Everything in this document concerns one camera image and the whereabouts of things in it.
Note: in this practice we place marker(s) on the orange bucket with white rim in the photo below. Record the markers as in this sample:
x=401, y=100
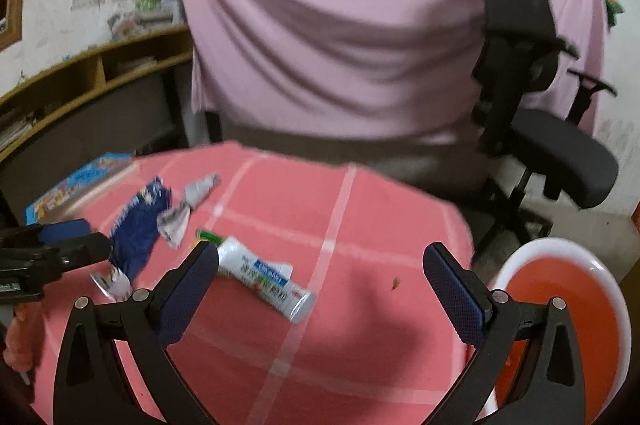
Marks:
x=560, y=320

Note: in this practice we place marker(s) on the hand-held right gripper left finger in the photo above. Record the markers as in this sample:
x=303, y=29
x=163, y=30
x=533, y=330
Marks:
x=192, y=285

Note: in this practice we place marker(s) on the blue foil wrapper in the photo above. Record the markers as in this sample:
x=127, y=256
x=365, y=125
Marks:
x=135, y=230

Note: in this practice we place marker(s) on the stack of books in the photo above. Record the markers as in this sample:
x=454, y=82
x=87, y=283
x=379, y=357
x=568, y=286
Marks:
x=142, y=24

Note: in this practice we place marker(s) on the white toothpaste tube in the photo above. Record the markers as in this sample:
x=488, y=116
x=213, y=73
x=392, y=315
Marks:
x=250, y=270

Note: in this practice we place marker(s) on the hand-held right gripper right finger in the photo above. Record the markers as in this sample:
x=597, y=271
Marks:
x=452, y=295

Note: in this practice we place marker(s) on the wooden shelf desk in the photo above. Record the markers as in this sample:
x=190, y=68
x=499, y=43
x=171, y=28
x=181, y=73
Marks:
x=140, y=37

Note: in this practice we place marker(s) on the small pile of papers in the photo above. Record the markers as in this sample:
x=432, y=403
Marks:
x=137, y=65

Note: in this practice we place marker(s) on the black office chair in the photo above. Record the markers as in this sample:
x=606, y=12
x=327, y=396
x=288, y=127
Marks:
x=560, y=150

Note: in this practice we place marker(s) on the pink checked tablecloth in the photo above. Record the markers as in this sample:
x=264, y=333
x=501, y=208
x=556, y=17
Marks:
x=325, y=305

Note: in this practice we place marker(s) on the pink hanging sheet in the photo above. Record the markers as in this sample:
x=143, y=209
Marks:
x=325, y=30

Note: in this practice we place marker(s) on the stack of papers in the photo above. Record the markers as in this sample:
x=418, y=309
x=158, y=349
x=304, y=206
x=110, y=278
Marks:
x=17, y=130

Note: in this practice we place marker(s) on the silver wrapper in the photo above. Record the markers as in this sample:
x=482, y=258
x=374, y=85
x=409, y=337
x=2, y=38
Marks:
x=172, y=220
x=200, y=190

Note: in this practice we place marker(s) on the small brown crumb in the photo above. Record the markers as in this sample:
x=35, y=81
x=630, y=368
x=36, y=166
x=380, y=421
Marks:
x=395, y=283

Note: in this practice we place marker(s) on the blue picture book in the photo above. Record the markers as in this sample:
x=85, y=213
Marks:
x=75, y=185

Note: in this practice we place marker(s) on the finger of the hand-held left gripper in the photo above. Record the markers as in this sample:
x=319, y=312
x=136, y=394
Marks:
x=85, y=252
x=65, y=231

